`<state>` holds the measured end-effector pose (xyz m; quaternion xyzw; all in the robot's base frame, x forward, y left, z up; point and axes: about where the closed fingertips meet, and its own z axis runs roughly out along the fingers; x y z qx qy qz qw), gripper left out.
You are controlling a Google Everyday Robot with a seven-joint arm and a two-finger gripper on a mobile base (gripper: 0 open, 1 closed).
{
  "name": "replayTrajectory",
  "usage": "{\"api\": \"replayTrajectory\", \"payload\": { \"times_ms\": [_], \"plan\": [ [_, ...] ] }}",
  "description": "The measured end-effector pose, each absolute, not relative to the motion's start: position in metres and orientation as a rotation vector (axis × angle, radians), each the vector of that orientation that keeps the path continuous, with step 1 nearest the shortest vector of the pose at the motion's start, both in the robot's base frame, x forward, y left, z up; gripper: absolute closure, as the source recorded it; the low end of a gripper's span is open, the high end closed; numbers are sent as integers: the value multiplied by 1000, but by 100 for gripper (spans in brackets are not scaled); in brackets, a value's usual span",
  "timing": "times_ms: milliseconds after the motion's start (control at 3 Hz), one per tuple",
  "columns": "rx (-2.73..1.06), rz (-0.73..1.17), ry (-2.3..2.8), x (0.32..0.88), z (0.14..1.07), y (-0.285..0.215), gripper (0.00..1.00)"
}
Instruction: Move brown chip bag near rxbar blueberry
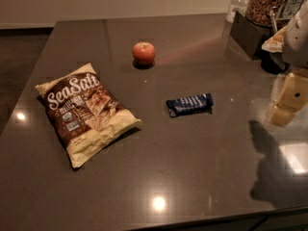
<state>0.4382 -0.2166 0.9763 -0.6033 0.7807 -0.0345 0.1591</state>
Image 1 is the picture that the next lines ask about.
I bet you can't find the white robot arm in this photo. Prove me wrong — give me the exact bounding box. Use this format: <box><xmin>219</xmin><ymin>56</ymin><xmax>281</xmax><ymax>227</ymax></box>
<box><xmin>262</xmin><ymin>1</ymin><xmax>308</xmax><ymax>126</ymax></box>

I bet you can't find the blue rxbar blueberry bar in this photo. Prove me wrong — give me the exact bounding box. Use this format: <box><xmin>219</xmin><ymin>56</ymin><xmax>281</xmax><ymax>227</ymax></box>
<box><xmin>166</xmin><ymin>93</ymin><xmax>214</xmax><ymax>117</ymax></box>

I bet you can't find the snack packet with label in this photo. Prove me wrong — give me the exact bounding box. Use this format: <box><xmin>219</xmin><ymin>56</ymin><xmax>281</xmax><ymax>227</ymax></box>
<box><xmin>276</xmin><ymin>0</ymin><xmax>305</xmax><ymax>20</ymax></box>

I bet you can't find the clear plastic water bottle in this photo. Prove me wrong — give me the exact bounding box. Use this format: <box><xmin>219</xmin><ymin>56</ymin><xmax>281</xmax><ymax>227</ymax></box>
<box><xmin>225</xmin><ymin>0</ymin><xmax>247</xmax><ymax>23</ymax></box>

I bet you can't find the dark brown dispenser base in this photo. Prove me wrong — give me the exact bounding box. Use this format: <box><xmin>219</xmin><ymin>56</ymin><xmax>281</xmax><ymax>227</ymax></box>
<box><xmin>230</xmin><ymin>12</ymin><xmax>271</xmax><ymax>60</ymax></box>

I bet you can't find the red apple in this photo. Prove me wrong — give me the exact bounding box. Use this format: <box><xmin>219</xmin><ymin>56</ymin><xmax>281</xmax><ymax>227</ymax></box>
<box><xmin>132</xmin><ymin>41</ymin><xmax>156</xmax><ymax>65</ymax></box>

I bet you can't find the brown sea salt chip bag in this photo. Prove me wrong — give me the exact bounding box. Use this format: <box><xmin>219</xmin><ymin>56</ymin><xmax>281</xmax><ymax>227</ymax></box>
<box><xmin>36</xmin><ymin>64</ymin><xmax>141</xmax><ymax>168</ymax></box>

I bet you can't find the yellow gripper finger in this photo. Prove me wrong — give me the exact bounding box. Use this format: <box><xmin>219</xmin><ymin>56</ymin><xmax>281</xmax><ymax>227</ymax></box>
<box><xmin>267</xmin><ymin>68</ymin><xmax>308</xmax><ymax>127</ymax></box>

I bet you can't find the glass jar of nuts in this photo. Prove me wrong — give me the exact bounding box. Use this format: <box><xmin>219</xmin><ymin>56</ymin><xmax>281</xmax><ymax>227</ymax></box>
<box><xmin>245</xmin><ymin>0</ymin><xmax>284</xmax><ymax>27</ymax></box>

